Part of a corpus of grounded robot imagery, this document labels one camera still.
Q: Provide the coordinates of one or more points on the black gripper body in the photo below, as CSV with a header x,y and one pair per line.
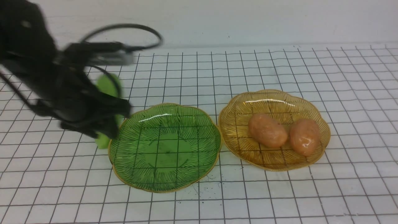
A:
x,y
69,96

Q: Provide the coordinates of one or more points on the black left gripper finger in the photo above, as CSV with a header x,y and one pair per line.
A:
x,y
107,127

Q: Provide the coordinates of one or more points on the green cucumber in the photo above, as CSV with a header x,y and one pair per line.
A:
x,y
110,85

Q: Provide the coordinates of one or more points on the orange potato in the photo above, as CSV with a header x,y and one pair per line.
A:
x,y
267,131
304,136

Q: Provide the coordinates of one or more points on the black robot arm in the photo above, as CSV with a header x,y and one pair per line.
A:
x,y
26,44

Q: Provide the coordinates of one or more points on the green glass plate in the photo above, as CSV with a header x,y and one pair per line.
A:
x,y
165,148

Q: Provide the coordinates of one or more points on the amber glass plate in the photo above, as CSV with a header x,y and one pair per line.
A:
x,y
284,108

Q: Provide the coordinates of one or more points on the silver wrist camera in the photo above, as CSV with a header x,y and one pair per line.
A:
x,y
99,54

